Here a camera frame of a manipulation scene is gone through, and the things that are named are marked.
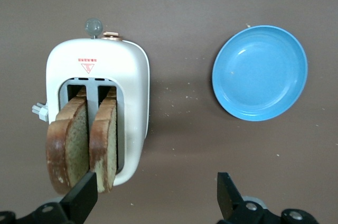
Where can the blue plate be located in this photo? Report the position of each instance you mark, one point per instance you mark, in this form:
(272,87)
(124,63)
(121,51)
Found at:
(260,73)

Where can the white toaster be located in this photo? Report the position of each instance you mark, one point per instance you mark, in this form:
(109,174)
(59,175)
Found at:
(97,57)

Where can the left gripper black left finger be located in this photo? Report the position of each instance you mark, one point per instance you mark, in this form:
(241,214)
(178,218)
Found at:
(79,197)

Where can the white toaster power plug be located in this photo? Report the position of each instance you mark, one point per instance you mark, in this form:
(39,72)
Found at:
(41,111)

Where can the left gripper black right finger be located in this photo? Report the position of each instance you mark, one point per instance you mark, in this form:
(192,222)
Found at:
(228,197)

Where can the brown bread slice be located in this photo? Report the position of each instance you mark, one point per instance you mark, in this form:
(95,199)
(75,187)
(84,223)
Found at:
(104,134)
(66,144)

